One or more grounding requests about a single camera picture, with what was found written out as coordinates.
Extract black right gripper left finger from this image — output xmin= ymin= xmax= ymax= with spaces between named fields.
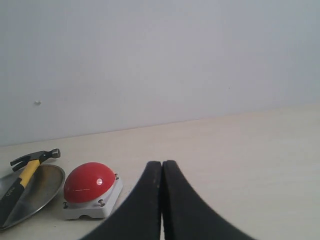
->
xmin=82 ymin=161 xmax=162 ymax=240

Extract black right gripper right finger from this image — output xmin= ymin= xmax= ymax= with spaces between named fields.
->
xmin=161 ymin=160 xmax=253 ymax=240

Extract yellow black claw hammer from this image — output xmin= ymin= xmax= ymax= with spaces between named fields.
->
xmin=0 ymin=148 xmax=61 ymax=229

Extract red dome push button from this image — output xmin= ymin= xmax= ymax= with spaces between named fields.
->
xmin=63 ymin=162 xmax=123 ymax=220

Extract round steel plate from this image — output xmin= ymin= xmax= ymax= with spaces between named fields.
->
xmin=1 ymin=164 xmax=65 ymax=230

